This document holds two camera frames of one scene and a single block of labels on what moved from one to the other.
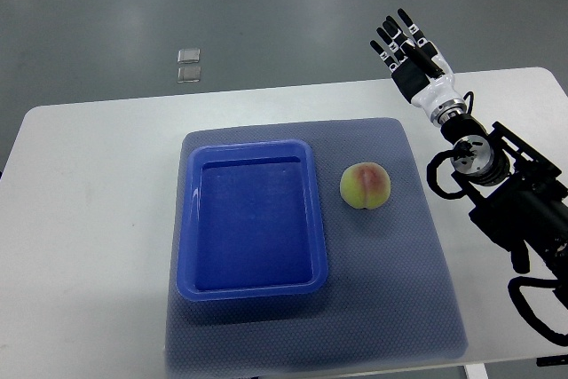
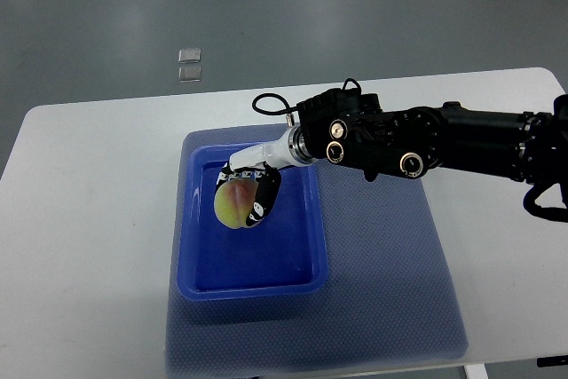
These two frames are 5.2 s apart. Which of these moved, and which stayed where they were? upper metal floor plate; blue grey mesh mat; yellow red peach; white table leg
Moved: yellow red peach
Stayed: upper metal floor plate; white table leg; blue grey mesh mat
